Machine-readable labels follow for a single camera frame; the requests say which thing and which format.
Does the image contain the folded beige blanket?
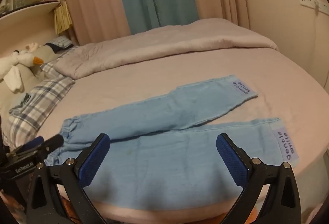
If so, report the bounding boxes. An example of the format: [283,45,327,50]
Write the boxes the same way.
[53,18,279,80]

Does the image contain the white goose plush toy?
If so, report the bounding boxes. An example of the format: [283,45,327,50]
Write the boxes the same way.
[0,43,61,92]

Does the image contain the blue striped pillow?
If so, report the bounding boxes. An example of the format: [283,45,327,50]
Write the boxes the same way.
[45,36,75,53]

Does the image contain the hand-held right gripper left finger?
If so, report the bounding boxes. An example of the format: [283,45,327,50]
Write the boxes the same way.
[27,133,111,224]

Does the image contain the blue plaid pillow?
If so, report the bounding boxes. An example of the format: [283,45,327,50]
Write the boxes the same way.
[5,76,76,147]

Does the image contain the light blue denim pants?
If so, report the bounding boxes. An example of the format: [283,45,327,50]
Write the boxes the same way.
[44,74,301,205]

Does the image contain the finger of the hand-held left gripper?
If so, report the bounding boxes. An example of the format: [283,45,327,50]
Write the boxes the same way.
[14,136,45,154]
[33,134,65,156]

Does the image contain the yellow hanging cloth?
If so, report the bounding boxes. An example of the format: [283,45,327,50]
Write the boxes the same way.
[54,2,73,34]

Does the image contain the white power strip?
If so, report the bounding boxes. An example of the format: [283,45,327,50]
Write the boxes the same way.
[299,0,329,12]

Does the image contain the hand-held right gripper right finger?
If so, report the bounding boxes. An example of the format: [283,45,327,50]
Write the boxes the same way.
[216,133,302,224]

